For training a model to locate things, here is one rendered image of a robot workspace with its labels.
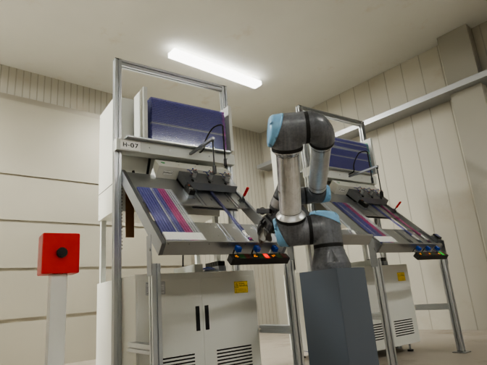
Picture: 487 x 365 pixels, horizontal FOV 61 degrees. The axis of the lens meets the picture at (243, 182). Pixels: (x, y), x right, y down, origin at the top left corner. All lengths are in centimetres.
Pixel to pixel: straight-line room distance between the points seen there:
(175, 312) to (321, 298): 83
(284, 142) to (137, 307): 109
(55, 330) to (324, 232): 109
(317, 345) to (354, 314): 18
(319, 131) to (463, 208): 337
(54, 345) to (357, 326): 112
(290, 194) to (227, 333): 100
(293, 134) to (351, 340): 74
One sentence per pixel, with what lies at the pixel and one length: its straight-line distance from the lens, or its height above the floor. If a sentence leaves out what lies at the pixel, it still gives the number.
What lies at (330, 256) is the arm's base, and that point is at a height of 60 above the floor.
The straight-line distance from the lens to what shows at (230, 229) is 211.
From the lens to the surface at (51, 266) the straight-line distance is 179.
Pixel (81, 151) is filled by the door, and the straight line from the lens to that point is 487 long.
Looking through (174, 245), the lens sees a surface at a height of 71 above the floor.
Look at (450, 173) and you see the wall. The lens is 479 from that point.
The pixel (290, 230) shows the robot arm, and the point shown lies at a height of 71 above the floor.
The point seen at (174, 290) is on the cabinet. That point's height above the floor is 53.
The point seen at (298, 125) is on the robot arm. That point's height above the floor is 103.
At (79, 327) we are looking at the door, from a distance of 459.
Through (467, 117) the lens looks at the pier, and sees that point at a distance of 469.
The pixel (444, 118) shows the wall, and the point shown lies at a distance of 494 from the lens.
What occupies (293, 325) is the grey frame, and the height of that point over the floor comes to 32.
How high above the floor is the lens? 48
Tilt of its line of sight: 15 degrees up
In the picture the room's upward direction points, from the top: 5 degrees counter-clockwise
